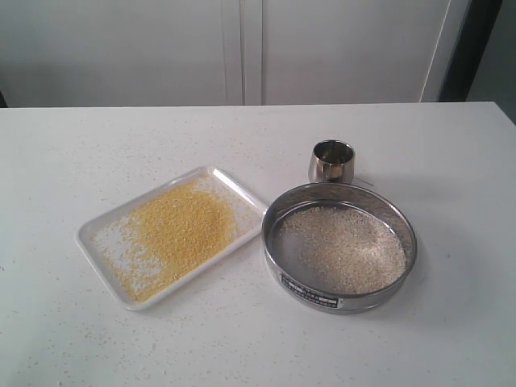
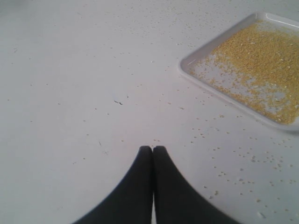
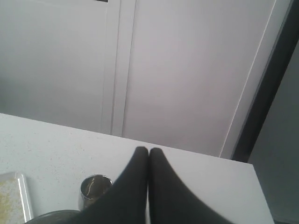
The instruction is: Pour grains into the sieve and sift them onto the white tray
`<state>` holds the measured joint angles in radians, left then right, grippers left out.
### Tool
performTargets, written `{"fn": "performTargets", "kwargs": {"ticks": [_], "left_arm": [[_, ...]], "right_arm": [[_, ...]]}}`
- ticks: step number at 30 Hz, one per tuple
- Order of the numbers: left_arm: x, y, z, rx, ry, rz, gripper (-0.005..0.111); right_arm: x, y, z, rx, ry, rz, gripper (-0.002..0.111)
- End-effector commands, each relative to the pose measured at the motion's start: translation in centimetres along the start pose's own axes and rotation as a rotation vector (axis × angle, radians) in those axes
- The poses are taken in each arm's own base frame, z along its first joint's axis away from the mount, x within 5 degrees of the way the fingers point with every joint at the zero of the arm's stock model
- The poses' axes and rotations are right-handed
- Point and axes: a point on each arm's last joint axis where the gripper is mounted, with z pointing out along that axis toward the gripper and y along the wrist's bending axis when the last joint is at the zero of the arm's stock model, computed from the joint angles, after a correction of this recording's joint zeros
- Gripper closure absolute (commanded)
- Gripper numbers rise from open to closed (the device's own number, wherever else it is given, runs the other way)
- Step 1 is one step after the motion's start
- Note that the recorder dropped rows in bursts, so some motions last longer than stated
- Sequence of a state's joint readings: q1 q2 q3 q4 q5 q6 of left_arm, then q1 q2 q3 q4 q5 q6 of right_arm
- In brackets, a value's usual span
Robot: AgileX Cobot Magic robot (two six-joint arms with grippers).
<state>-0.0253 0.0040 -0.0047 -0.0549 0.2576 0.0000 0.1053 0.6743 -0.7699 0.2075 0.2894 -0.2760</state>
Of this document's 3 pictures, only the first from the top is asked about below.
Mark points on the white rectangular tray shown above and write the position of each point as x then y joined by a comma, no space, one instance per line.
104,243

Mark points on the round steel mesh sieve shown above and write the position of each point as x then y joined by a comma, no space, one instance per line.
332,194

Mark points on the grain mixture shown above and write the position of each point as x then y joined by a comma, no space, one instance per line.
339,249

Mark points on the white cabinet doors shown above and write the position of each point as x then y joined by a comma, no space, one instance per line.
210,53

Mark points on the yellow millet grains pile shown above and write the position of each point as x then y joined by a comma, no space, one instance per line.
172,235

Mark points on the stainless steel cup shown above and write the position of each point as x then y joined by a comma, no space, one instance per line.
332,161

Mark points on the dark vertical post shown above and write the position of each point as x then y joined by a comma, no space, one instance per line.
470,46

